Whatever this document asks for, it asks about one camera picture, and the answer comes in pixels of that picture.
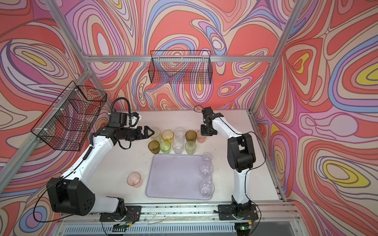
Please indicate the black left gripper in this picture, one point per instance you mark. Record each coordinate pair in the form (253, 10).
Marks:
(142, 136)

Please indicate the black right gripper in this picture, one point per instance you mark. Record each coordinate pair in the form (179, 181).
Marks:
(204, 133)

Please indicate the pink cup back row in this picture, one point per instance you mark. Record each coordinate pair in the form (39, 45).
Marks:
(200, 137)

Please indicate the pale green textured cup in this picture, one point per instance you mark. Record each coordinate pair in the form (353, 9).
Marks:
(190, 147)

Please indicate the small clear cup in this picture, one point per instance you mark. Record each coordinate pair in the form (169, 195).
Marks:
(207, 157)

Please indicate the large clear cup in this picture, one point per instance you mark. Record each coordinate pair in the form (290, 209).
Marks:
(206, 189)

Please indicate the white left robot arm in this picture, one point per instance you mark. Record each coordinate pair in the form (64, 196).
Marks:
(69, 194)

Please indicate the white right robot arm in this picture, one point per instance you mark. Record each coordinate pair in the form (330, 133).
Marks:
(241, 154)

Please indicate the pink cup near tray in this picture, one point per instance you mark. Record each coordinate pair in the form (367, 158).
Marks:
(134, 180)

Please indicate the lavender tray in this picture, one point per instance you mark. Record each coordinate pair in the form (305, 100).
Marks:
(175, 176)

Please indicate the pale yellow textured cup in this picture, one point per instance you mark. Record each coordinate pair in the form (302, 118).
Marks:
(157, 135)

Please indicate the brown olive textured cup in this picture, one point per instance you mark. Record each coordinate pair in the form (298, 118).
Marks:
(191, 135)

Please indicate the amber yellow cup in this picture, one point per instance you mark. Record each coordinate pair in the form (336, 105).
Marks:
(167, 135)

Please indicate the clear cup back row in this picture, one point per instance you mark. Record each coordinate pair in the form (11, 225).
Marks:
(179, 134)

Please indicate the clear cup row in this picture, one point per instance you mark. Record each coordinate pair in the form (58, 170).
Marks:
(179, 134)
(178, 147)

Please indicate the clear cup front row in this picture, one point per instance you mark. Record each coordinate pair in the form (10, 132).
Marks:
(178, 147)

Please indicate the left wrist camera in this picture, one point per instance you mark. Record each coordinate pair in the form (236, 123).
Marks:
(120, 120)

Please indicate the black wire basket back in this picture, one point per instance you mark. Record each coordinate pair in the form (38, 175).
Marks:
(180, 67)

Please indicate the black wire basket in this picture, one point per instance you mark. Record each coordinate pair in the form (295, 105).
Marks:
(66, 126)
(180, 67)

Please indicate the black wire basket left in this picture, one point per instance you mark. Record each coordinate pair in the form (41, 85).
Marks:
(66, 126)

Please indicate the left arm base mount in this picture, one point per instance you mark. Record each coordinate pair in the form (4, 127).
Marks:
(130, 214)

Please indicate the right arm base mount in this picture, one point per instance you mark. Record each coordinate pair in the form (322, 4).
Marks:
(237, 212)

